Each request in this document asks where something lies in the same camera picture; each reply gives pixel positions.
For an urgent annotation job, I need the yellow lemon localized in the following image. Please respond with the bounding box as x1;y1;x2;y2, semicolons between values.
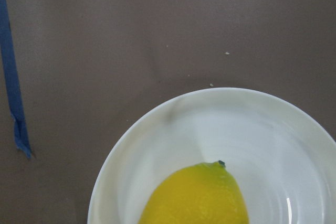
139;161;249;223

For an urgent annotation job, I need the white plate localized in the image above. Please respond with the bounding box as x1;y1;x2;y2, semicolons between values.
87;88;335;223

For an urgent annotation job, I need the brown paper table cover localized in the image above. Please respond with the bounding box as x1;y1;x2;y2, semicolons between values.
1;0;335;223

